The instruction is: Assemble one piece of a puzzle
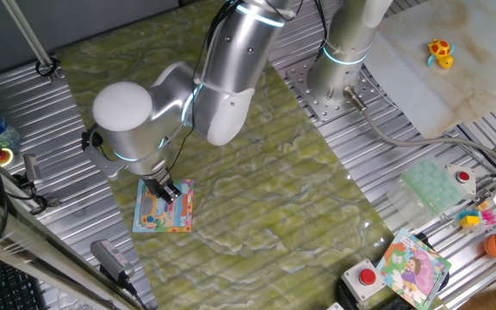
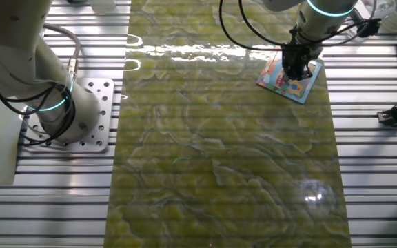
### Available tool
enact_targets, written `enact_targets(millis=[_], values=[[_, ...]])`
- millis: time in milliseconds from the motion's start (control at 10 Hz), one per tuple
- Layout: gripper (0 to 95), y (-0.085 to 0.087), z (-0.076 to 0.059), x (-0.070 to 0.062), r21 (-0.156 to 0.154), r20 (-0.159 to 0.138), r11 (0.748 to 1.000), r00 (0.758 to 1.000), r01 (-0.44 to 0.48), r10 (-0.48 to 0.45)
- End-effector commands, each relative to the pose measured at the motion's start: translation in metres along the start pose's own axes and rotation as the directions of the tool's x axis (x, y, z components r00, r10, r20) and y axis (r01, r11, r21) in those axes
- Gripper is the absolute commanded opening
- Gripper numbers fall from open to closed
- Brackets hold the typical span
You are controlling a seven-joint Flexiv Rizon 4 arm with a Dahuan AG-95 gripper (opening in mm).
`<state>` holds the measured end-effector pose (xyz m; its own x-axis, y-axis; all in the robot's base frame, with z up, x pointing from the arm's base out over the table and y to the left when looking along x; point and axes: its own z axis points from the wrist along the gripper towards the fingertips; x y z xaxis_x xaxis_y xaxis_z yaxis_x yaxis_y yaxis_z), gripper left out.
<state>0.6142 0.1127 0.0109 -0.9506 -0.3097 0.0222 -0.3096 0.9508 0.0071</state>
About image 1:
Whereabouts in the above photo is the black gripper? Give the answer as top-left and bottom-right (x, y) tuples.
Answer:
(141, 168), (183, 205)

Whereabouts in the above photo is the bus picture puzzle board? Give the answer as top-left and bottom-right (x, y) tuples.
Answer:
(132, 177), (196, 234)

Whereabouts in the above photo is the green marble pattern mat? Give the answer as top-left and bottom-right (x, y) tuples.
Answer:
(56, 0), (447, 310)

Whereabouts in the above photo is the black keyboard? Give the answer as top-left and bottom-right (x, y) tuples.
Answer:
(0, 249), (47, 310)

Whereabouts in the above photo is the white metal pole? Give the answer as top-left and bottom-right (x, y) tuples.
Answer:
(1, 0), (62, 84)

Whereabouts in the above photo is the grey box with red button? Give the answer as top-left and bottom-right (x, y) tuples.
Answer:
(341, 257), (388, 302)

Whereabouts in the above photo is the translucent green ice tray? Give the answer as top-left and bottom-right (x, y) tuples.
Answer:
(385, 155), (468, 230)

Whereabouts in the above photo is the white marble slab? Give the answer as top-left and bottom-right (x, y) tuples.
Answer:
(363, 0), (496, 140)

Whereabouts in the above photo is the small white red button box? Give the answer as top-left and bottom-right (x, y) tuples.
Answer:
(445, 163), (477, 195)

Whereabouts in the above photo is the colourful building block toy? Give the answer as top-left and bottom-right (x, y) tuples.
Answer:
(455, 208), (496, 233)

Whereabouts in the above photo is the yellow turtle toy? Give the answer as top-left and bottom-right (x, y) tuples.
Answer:
(427, 38), (456, 71)

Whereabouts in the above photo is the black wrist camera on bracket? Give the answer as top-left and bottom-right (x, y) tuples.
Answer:
(80, 123), (127, 180)

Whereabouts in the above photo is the grey camera box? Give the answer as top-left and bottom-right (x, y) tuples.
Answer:
(90, 239), (150, 310)

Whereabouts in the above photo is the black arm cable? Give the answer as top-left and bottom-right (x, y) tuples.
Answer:
(164, 0), (240, 177)

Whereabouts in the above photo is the aluminium frame beam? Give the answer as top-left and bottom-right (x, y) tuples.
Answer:
(0, 184), (144, 310)

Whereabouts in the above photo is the red button with yellow ring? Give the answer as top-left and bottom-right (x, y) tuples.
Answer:
(0, 147), (16, 170)

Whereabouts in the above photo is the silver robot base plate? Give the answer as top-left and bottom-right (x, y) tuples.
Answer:
(284, 55), (387, 124)

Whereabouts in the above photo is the black cable loop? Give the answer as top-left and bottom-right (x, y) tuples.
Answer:
(35, 57), (62, 79)

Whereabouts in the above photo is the grey hose with metal connector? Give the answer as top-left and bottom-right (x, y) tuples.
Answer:
(343, 85), (496, 173)

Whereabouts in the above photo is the black cable bundle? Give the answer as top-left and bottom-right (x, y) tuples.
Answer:
(264, 0), (331, 59)

